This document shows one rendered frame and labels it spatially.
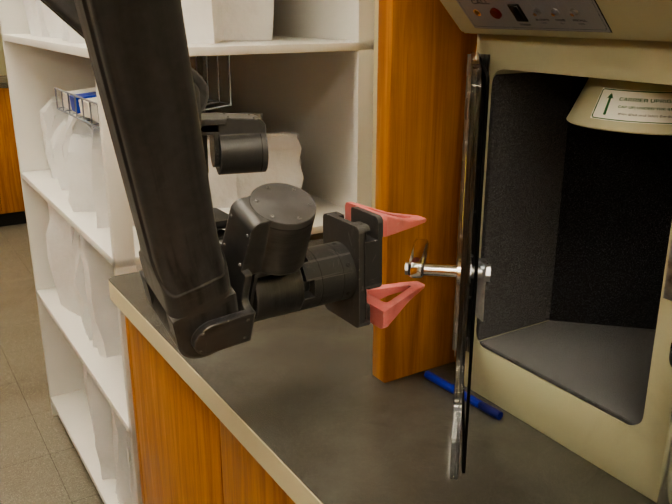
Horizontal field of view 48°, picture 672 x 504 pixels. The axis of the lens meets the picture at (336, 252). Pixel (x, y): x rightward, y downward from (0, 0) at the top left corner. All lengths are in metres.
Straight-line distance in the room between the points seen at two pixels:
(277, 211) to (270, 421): 0.42
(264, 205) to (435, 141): 0.42
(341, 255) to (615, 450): 0.39
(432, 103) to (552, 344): 0.35
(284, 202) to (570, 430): 0.48
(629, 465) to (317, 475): 0.34
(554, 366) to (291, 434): 0.34
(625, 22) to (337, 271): 0.35
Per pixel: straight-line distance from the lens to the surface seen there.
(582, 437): 0.94
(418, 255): 0.74
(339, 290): 0.70
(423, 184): 1.00
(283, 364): 1.12
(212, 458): 1.24
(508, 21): 0.86
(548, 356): 1.00
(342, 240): 0.72
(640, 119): 0.84
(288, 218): 0.61
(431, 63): 0.98
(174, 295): 0.59
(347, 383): 1.06
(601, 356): 1.02
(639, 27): 0.76
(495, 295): 1.02
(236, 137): 0.91
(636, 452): 0.89
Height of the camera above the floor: 1.44
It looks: 18 degrees down
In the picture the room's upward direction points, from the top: straight up
